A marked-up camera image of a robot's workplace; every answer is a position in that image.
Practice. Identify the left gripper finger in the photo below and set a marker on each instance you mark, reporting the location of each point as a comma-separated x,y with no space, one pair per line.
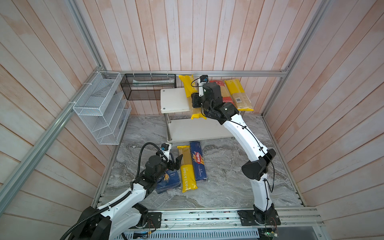
178,162
172,166

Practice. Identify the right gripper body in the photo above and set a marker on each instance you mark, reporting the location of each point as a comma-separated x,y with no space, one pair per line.
206,108

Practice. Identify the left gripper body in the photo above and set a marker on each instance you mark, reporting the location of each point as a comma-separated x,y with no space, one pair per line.
163,168

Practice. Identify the red spaghetti bag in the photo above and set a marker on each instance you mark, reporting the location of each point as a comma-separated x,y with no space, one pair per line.
226,96

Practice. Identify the narrow blue Barilla spaghetti box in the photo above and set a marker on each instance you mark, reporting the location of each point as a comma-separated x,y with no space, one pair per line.
198,161

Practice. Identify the yellow Pastatime spaghetti bag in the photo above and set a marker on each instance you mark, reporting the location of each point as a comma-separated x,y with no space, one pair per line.
187,169

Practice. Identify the yellow clear spaghetti bag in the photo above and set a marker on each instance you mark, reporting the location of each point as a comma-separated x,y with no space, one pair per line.
240,98

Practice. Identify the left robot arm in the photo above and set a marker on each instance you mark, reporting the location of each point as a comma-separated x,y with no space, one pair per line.
125,211

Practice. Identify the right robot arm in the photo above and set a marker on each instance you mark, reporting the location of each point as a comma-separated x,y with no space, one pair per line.
256,169

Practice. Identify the wide blue Barilla pasta box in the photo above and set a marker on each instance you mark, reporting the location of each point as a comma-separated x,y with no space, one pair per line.
169,181

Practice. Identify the white two-tier shelf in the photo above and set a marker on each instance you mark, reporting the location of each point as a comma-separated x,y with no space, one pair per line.
185,130

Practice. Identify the black mesh basket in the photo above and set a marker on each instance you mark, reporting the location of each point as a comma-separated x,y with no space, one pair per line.
146,87

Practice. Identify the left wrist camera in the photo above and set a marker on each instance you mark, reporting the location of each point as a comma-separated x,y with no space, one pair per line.
165,148

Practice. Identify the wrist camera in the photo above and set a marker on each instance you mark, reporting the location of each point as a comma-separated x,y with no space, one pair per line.
165,148
201,81

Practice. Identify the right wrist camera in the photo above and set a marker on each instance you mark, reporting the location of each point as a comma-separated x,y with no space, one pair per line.
201,81

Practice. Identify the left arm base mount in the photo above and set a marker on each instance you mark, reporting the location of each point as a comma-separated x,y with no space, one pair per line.
151,219

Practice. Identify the white wire mesh organizer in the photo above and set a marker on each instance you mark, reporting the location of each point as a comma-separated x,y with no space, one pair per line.
102,109

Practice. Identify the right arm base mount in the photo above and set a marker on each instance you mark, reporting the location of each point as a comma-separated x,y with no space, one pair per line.
258,217

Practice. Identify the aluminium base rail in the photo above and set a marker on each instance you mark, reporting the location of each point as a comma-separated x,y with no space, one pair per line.
290,223

